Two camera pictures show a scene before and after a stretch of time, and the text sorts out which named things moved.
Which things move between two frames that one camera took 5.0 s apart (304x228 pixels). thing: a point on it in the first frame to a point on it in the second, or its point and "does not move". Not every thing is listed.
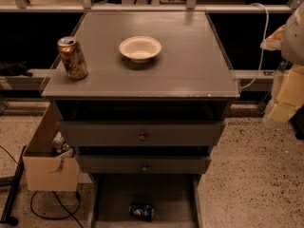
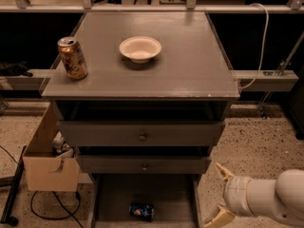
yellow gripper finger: x=275 y=41 to x=235 y=193
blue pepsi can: x=142 y=212 does not move
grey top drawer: x=142 y=133 does not move
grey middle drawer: x=142 y=163 does not move
